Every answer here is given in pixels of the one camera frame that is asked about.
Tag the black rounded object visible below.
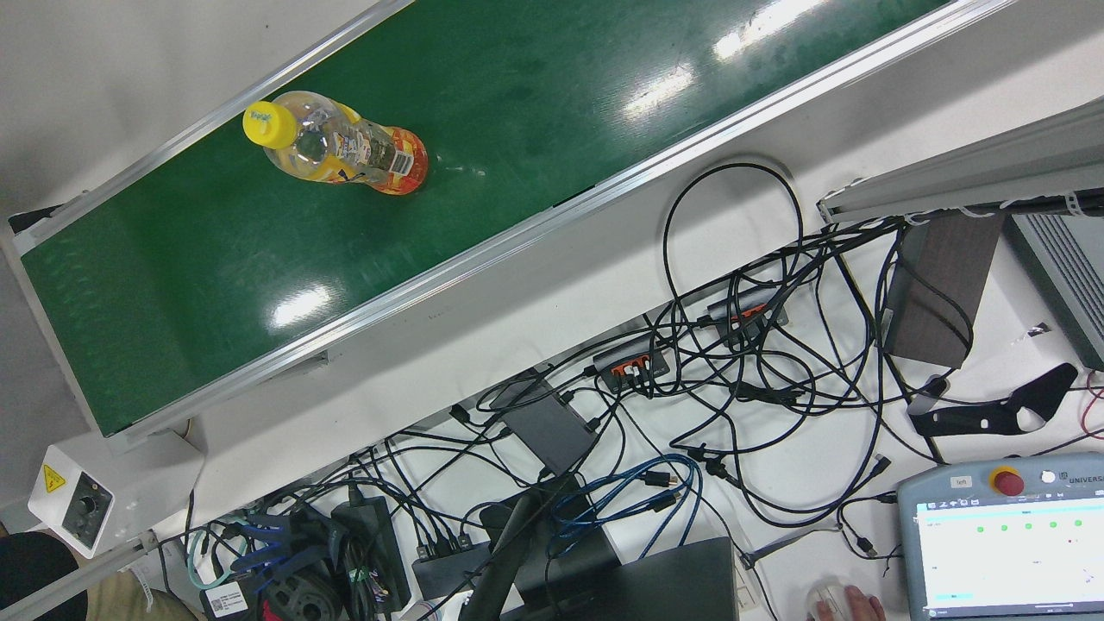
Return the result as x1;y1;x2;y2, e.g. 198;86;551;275
0;530;80;621

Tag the black orange USB hub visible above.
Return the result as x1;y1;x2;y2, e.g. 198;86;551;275
706;287;790;348
591;335;674;394

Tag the dark grey adapter box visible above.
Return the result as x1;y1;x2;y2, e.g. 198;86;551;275
499;378;602;477

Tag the green conveyor belt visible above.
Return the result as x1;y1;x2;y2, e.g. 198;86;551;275
0;0;1019;454

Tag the orange drink bottle yellow cap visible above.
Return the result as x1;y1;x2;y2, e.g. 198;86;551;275
242;91;430;196

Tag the black multiport hub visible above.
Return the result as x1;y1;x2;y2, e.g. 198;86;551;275
411;533;494;602

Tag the black power brick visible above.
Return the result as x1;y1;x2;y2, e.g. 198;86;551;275
330;493;413;615

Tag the white power strip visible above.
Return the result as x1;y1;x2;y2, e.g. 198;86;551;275
731;552;768;615

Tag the black round machine part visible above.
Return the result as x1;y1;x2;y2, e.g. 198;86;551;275
259;565;346;621

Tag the dark brown wooden block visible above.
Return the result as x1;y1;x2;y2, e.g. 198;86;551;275
884;211;1007;372

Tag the white computer mouse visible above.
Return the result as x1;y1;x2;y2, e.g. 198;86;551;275
805;582;863;621

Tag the operator in patterned shirt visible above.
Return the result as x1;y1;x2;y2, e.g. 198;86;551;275
815;585;889;621

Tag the black device white label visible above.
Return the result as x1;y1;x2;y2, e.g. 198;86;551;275
200;580;253;618

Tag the white conveyor control box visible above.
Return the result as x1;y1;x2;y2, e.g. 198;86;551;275
26;429;208;559

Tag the grey teach pendant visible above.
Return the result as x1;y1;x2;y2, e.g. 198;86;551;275
895;452;1104;621

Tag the grey finned power supply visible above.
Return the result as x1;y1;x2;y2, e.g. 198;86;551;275
1003;210;1104;372

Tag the blue network cable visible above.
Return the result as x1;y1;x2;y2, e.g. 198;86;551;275
550;454;705;557

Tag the long looped black cable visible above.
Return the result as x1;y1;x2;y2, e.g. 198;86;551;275
662;162;805;380

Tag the blue cable bundle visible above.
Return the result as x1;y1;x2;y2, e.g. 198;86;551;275
229;513;333;596

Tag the black flat metal bracket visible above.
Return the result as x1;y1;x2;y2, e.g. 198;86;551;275
908;362;1081;439

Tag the teal cable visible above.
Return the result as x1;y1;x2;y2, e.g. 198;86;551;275
185;528;227;592

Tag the aluminium profile post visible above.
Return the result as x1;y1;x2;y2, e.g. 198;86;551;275
817;95;1104;227

